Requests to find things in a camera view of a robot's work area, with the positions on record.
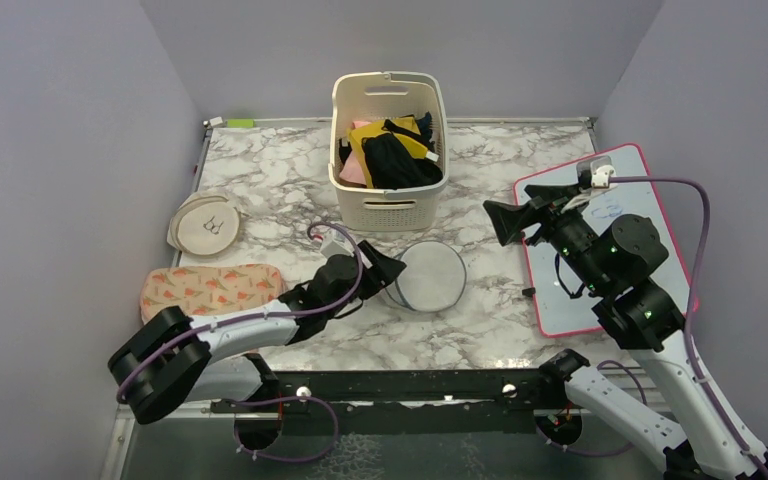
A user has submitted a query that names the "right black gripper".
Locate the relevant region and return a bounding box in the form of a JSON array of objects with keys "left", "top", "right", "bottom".
[{"left": 483, "top": 182, "right": 610, "bottom": 293}]

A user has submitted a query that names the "black bra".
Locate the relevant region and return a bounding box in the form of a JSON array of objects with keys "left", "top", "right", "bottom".
[{"left": 364, "top": 133, "right": 443, "bottom": 190}]

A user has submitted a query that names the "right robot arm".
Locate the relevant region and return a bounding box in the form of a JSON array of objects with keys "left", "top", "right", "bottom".
[{"left": 483, "top": 185, "right": 768, "bottom": 479}]

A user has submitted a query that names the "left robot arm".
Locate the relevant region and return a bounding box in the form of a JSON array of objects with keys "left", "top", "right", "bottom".
[{"left": 107, "top": 241, "right": 407, "bottom": 425}]

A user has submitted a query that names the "cream laundry basket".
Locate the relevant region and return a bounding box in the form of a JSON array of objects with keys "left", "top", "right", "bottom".
[{"left": 328, "top": 71, "right": 449, "bottom": 232}]

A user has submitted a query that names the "floral pink laundry bag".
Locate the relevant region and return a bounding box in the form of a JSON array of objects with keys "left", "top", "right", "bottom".
[{"left": 140, "top": 264, "right": 286, "bottom": 323}]

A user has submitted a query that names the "pink framed whiteboard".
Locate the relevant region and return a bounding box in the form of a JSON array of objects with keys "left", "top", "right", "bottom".
[{"left": 512, "top": 143, "right": 691, "bottom": 338}]

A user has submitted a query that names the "pink garment in basket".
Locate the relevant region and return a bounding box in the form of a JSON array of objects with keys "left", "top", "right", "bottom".
[{"left": 339, "top": 121, "right": 380, "bottom": 188}]

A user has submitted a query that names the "dark garment in basket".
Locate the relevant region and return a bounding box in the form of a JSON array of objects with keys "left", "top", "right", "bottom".
[{"left": 415, "top": 112, "right": 435, "bottom": 145}]

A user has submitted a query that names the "yellow garment in basket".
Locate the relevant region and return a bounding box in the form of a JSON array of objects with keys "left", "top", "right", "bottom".
[{"left": 338, "top": 116, "right": 428, "bottom": 188}]

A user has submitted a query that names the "green tape piece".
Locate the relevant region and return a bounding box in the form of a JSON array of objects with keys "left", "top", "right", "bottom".
[{"left": 226, "top": 118, "right": 255, "bottom": 129}]

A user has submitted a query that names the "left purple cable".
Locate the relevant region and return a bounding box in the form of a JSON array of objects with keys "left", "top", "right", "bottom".
[{"left": 115, "top": 221, "right": 367, "bottom": 464}]

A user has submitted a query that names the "purple cable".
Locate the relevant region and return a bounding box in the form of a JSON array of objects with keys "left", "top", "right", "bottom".
[
  {"left": 115, "top": 221, "right": 367, "bottom": 464},
  {"left": 534, "top": 175, "right": 768, "bottom": 478}
]

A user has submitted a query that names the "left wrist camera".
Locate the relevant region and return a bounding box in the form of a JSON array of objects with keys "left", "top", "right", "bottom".
[{"left": 319, "top": 237, "right": 354, "bottom": 258}]

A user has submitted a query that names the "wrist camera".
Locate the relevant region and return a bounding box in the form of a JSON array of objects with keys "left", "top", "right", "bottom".
[
  {"left": 576, "top": 155, "right": 616, "bottom": 194},
  {"left": 319, "top": 237, "right": 354, "bottom": 258}
]

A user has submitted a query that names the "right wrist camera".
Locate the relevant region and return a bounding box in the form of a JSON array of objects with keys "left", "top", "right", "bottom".
[{"left": 576, "top": 155, "right": 616, "bottom": 194}]

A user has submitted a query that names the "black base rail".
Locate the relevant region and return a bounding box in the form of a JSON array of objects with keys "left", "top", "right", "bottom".
[{"left": 210, "top": 349, "right": 590, "bottom": 437}]

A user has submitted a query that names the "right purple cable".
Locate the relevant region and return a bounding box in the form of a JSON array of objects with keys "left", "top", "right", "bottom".
[{"left": 534, "top": 175, "right": 768, "bottom": 478}]

